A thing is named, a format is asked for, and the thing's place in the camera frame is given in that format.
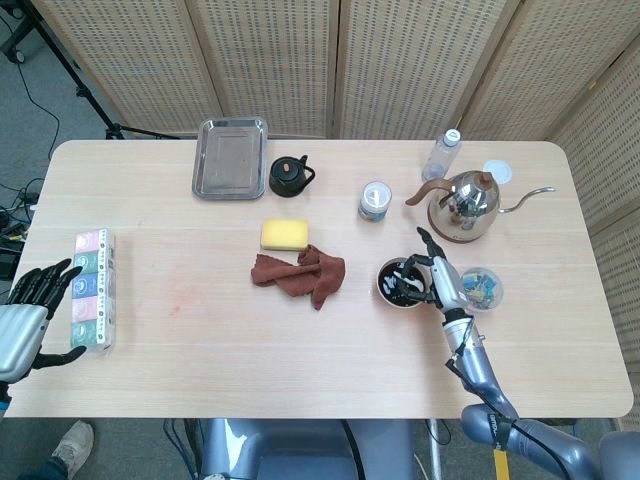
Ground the white bowl of coffee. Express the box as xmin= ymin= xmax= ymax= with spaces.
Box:
xmin=375 ymin=256 xmax=434 ymax=309

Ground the small jar with white lid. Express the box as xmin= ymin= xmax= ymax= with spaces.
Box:
xmin=357 ymin=180 xmax=394 ymax=223

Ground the white table leg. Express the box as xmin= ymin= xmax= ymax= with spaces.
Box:
xmin=428 ymin=418 xmax=447 ymax=480

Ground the woven folding screen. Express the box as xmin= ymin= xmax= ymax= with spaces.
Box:
xmin=30 ymin=0 xmax=640 ymax=431

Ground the stainless steel tray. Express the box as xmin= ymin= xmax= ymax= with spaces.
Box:
xmin=191 ymin=116 xmax=268 ymax=202

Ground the brown cloth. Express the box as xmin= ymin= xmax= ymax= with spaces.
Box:
xmin=250 ymin=244 xmax=347 ymax=312

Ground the steel gooseneck kettle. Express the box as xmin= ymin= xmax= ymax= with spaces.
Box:
xmin=404 ymin=169 xmax=557 ymax=244

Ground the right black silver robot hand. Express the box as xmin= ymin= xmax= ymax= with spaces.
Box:
xmin=394 ymin=226 xmax=474 ymax=314

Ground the floor cables and power strip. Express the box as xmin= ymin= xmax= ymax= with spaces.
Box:
xmin=0 ymin=177 xmax=40 ymax=251

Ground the pack of colourful tissue packets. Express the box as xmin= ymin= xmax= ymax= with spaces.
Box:
xmin=69 ymin=228 xmax=117 ymax=357

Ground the clear plastic water bottle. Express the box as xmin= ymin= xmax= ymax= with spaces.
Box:
xmin=421 ymin=128 xmax=463 ymax=184

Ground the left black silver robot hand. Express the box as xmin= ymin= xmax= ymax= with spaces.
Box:
xmin=0 ymin=258 xmax=87 ymax=384

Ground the grey robot torso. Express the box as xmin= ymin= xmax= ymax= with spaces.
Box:
xmin=197 ymin=418 xmax=419 ymax=480

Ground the black wheeled stand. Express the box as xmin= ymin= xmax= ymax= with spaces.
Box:
xmin=0 ymin=0 xmax=36 ymax=64

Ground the black tripod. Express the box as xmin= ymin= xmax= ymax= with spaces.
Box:
xmin=19 ymin=0 xmax=181 ymax=141

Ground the clear tub of binder clips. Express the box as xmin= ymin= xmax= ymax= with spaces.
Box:
xmin=457 ymin=266 xmax=504 ymax=315

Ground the small black teapot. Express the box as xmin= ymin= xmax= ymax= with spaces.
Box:
xmin=268 ymin=154 xmax=317 ymax=198

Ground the white round lid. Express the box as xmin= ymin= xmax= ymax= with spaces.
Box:
xmin=482 ymin=158 xmax=514 ymax=186

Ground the grey shoe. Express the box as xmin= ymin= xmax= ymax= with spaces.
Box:
xmin=51 ymin=419 xmax=95 ymax=480

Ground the yellow sponge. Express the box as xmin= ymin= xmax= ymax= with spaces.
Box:
xmin=260 ymin=218 xmax=310 ymax=253

